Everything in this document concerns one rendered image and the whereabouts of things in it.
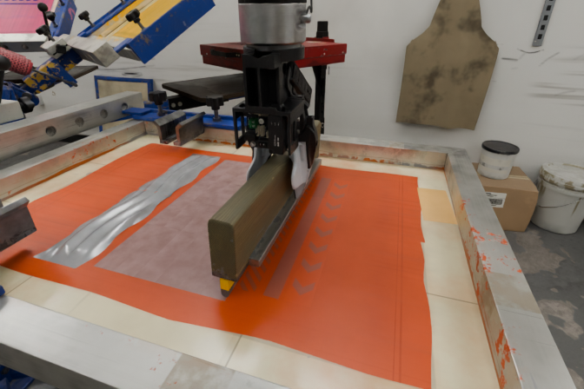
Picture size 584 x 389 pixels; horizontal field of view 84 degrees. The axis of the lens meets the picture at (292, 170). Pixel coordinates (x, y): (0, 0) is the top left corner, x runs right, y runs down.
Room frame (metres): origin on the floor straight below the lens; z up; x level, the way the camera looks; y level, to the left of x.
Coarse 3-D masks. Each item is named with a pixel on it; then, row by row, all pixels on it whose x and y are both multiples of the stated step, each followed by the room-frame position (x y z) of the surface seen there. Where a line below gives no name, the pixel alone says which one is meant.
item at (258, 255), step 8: (320, 160) 0.55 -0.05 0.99; (312, 168) 0.51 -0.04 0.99; (312, 176) 0.49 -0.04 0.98; (288, 200) 0.41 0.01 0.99; (296, 200) 0.41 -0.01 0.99; (288, 208) 0.38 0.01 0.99; (280, 216) 0.36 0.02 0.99; (288, 216) 0.37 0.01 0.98; (272, 224) 0.34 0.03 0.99; (280, 224) 0.35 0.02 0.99; (272, 232) 0.33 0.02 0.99; (280, 232) 0.34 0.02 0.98; (264, 240) 0.31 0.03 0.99; (272, 240) 0.31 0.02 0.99; (256, 248) 0.30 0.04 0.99; (264, 248) 0.30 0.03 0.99; (256, 256) 0.28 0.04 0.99; (264, 256) 0.29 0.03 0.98; (256, 264) 0.28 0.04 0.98
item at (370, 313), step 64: (64, 192) 0.49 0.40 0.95; (128, 192) 0.49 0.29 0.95; (0, 256) 0.32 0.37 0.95; (128, 256) 0.32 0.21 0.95; (192, 256) 0.32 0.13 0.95; (384, 256) 0.32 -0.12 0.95; (192, 320) 0.23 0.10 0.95; (256, 320) 0.23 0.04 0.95; (320, 320) 0.23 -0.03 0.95; (384, 320) 0.23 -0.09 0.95
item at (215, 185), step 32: (128, 160) 0.63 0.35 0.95; (160, 160) 0.63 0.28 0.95; (224, 160) 0.63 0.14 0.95; (192, 192) 0.49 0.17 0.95; (224, 192) 0.49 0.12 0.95; (352, 192) 0.49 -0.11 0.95; (384, 192) 0.49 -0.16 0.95; (416, 192) 0.49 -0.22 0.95; (352, 224) 0.39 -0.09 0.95; (384, 224) 0.39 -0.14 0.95; (416, 224) 0.39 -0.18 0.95
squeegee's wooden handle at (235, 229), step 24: (264, 168) 0.37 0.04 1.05; (288, 168) 0.40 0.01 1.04; (240, 192) 0.31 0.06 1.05; (264, 192) 0.32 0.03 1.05; (288, 192) 0.41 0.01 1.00; (216, 216) 0.26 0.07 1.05; (240, 216) 0.27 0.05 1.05; (264, 216) 0.32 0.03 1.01; (216, 240) 0.26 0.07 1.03; (240, 240) 0.26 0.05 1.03; (216, 264) 0.26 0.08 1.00; (240, 264) 0.26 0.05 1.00
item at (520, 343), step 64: (128, 128) 0.74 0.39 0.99; (0, 192) 0.46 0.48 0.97; (512, 256) 0.28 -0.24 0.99; (0, 320) 0.20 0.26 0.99; (64, 320) 0.20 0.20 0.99; (512, 320) 0.20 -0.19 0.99; (64, 384) 0.16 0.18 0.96; (128, 384) 0.14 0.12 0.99; (192, 384) 0.14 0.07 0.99; (256, 384) 0.14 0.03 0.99; (512, 384) 0.15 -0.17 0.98
